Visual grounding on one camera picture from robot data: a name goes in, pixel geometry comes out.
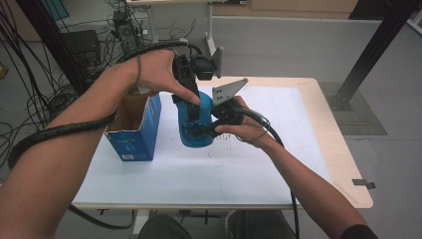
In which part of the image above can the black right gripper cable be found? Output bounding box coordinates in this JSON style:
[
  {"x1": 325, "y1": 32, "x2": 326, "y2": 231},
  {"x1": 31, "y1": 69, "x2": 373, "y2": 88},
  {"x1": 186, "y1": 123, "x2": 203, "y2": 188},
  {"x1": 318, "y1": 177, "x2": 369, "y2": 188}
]
[{"x1": 244, "y1": 109, "x2": 302, "y2": 239}]

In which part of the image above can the white desk frame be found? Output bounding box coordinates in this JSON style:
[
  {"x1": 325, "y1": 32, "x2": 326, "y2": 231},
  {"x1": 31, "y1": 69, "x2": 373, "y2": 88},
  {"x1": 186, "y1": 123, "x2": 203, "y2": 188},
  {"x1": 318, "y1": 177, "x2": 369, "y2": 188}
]
[{"x1": 125, "y1": 0, "x2": 221, "y2": 58}]

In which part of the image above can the wooden cabinet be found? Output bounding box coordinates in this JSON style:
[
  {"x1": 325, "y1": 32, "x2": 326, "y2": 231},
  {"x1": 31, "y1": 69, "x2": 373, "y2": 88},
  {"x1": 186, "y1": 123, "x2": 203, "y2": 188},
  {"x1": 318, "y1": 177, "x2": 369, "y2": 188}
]
[{"x1": 212, "y1": 0, "x2": 360, "y2": 20}]

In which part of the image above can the person's black sleeve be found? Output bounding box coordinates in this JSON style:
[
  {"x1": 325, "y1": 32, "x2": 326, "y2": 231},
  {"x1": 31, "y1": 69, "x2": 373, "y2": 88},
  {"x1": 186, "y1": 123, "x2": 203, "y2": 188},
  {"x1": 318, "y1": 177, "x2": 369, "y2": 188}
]
[{"x1": 339, "y1": 224, "x2": 380, "y2": 239}]

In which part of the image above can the dark grey floor mat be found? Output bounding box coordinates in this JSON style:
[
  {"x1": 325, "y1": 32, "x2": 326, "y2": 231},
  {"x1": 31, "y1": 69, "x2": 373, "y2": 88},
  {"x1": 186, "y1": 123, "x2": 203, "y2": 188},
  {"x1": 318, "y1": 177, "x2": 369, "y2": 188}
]
[{"x1": 317, "y1": 81, "x2": 389, "y2": 136}]

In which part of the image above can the black corrugated left gripper cable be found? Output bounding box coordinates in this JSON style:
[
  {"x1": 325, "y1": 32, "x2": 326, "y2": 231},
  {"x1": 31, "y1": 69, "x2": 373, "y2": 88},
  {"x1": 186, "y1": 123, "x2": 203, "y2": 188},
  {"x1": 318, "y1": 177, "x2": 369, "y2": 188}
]
[{"x1": 7, "y1": 39, "x2": 204, "y2": 231}]

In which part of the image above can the person's right hand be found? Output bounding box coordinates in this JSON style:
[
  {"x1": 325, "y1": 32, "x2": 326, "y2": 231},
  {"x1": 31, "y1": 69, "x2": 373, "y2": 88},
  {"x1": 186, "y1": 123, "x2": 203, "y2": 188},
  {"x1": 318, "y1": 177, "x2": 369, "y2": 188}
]
[{"x1": 214, "y1": 95, "x2": 277, "y2": 151}]

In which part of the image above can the teal panel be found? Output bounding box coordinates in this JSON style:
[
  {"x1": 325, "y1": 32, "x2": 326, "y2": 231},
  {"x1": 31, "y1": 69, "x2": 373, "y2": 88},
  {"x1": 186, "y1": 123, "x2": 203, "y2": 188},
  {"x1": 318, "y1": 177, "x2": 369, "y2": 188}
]
[{"x1": 40, "y1": 0, "x2": 71, "y2": 22}]

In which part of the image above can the person's right leg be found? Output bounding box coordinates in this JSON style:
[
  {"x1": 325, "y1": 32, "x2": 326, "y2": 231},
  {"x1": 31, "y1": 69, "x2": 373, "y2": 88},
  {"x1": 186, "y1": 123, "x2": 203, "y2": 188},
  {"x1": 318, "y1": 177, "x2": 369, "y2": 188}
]
[{"x1": 226, "y1": 210, "x2": 297, "y2": 239}]

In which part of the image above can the person's left leg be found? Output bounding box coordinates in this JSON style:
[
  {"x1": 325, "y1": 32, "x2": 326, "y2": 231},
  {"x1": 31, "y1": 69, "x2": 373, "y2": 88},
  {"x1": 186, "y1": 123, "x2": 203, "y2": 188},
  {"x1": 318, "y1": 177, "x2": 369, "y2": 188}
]
[{"x1": 136, "y1": 213, "x2": 194, "y2": 239}]

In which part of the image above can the black box on floor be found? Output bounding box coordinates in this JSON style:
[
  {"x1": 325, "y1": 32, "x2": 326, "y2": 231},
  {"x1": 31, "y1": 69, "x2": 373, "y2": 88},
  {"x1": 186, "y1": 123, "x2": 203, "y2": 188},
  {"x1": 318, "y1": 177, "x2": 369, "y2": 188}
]
[{"x1": 60, "y1": 29, "x2": 103, "y2": 68}]

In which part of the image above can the tangle of black floor cables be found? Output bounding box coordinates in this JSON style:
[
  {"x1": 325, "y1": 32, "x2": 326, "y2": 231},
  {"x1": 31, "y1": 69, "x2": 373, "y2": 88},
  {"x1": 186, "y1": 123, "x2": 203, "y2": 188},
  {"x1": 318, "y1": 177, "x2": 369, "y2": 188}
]
[{"x1": 0, "y1": 0, "x2": 200, "y2": 171}]

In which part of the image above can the white table mat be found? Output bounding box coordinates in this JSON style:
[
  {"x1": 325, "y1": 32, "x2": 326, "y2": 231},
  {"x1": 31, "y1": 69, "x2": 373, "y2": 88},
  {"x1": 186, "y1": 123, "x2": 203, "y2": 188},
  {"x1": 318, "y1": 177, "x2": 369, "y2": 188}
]
[{"x1": 72, "y1": 85, "x2": 331, "y2": 206}]

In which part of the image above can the person's leg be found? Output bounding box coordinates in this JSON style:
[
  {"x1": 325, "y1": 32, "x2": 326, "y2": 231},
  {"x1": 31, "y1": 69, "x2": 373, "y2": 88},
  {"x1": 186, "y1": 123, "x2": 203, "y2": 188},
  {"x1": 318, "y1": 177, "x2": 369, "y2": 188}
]
[
  {"x1": 136, "y1": 213, "x2": 194, "y2": 239},
  {"x1": 226, "y1": 210, "x2": 297, "y2": 239}
]

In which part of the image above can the blue bottle with white cap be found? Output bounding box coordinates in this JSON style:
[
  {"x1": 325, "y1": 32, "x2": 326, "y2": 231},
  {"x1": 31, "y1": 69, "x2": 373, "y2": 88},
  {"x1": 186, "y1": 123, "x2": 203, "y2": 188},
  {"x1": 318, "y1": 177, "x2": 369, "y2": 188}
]
[{"x1": 174, "y1": 91, "x2": 215, "y2": 149}]

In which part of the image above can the blue cardboard box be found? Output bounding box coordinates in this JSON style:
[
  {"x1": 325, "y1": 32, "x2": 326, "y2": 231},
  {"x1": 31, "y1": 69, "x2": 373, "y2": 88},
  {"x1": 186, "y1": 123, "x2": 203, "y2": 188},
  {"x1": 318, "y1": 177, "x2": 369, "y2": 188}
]
[{"x1": 104, "y1": 91, "x2": 163, "y2": 163}]

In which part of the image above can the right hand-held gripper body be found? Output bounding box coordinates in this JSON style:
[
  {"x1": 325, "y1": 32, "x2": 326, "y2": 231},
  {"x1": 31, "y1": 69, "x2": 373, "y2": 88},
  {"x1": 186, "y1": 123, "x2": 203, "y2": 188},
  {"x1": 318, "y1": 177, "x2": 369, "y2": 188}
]
[{"x1": 210, "y1": 77, "x2": 250, "y2": 127}]

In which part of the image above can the person's left hand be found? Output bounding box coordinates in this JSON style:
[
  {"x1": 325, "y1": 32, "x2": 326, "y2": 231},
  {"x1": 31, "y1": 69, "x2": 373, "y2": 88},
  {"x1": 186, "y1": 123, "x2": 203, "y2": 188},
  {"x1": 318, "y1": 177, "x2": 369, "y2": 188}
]
[{"x1": 133, "y1": 48, "x2": 202, "y2": 107}]

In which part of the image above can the dark metal table clip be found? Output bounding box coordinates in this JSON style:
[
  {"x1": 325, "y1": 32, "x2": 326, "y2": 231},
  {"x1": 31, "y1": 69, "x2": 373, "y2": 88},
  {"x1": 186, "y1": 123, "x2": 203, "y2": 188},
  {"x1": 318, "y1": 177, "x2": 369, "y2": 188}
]
[{"x1": 351, "y1": 178, "x2": 377, "y2": 190}]

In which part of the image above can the black metal frame post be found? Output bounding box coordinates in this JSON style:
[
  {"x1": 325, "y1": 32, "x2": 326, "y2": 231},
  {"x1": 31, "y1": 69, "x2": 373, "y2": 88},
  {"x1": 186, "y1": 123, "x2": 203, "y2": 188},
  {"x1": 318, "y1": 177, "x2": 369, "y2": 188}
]
[
  {"x1": 14, "y1": 0, "x2": 92, "y2": 97},
  {"x1": 327, "y1": 0, "x2": 421, "y2": 113}
]

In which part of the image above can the black computer tower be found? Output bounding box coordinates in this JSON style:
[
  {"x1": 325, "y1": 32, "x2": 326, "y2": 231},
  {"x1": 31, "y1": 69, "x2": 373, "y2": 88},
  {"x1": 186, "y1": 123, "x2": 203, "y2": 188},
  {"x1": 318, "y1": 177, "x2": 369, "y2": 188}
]
[{"x1": 111, "y1": 9, "x2": 144, "y2": 54}]

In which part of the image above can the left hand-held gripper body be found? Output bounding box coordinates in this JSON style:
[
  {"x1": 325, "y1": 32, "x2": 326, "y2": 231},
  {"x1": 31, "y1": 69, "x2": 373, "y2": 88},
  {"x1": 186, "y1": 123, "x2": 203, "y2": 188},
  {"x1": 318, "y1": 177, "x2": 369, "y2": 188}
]
[{"x1": 171, "y1": 46, "x2": 224, "y2": 101}]

